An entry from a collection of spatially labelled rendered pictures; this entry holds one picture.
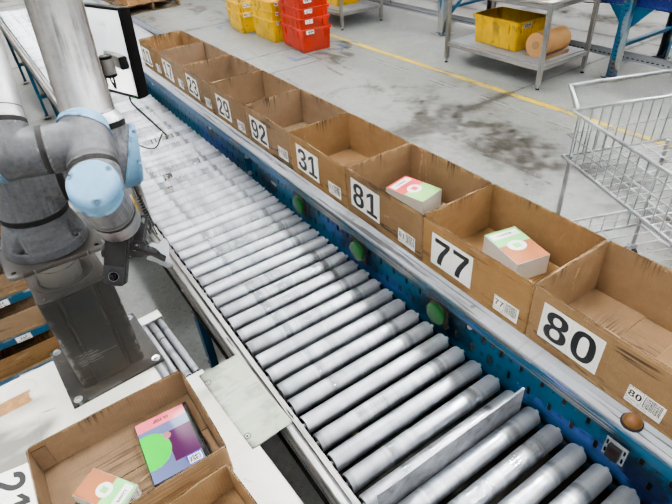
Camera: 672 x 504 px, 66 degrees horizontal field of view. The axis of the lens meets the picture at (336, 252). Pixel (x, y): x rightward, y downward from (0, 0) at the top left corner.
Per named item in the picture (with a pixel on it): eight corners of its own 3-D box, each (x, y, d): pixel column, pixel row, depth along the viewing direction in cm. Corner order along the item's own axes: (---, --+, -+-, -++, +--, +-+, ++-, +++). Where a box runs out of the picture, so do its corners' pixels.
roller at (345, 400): (295, 428, 137) (292, 416, 134) (441, 338, 158) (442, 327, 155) (304, 441, 133) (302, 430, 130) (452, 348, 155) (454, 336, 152)
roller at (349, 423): (307, 445, 132) (305, 434, 129) (456, 351, 154) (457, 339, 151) (318, 460, 129) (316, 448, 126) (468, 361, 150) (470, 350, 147)
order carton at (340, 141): (292, 170, 214) (287, 131, 204) (350, 149, 226) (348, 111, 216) (347, 209, 187) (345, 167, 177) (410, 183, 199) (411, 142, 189)
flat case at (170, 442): (155, 490, 118) (154, 486, 117) (135, 429, 131) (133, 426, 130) (212, 459, 123) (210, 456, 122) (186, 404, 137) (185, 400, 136)
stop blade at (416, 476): (377, 514, 115) (376, 493, 110) (517, 409, 134) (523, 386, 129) (378, 516, 115) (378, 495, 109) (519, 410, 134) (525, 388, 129)
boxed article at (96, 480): (98, 475, 123) (93, 467, 121) (143, 493, 119) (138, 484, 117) (77, 503, 118) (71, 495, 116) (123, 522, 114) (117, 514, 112)
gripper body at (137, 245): (154, 226, 119) (142, 202, 108) (148, 261, 115) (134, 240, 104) (120, 223, 118) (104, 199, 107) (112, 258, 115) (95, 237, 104)
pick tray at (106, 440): (41, 472, 126) (23, 449, 120) (189, 392, 142) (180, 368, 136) (67, 576, 106) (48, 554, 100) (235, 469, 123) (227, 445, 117)
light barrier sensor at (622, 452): (596, 456, 117) (603, 438, 113) (600, 452, 118) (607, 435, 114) (616, 472, 114) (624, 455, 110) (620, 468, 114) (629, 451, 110)
